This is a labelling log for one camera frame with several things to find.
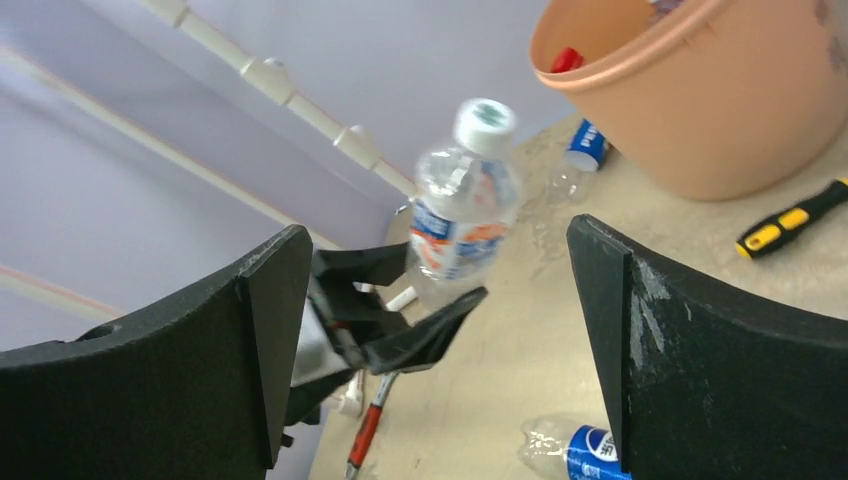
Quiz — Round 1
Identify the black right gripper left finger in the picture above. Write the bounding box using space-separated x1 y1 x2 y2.
1 226 313 479

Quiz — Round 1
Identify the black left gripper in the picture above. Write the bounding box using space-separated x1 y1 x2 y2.
285 242 488 426

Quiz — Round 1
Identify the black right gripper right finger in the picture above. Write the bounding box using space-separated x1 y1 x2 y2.
566 214 847 479

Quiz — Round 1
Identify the red label water bottle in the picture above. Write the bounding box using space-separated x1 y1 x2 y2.
550 47 585 74

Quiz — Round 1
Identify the white PVC pipe frame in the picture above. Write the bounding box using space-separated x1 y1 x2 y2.
0 0 419 326

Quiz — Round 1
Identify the orange plastic bin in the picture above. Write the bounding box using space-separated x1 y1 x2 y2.
529 0 847 201

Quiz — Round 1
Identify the crushed white cap bottle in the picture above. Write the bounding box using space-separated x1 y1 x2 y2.
407 98 522 311

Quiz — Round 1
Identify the adjustable wrench red handle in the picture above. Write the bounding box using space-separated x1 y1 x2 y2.
345 373 399 480

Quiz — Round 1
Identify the small blue Pepsi bottle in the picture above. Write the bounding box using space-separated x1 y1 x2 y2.
518 414 632 480

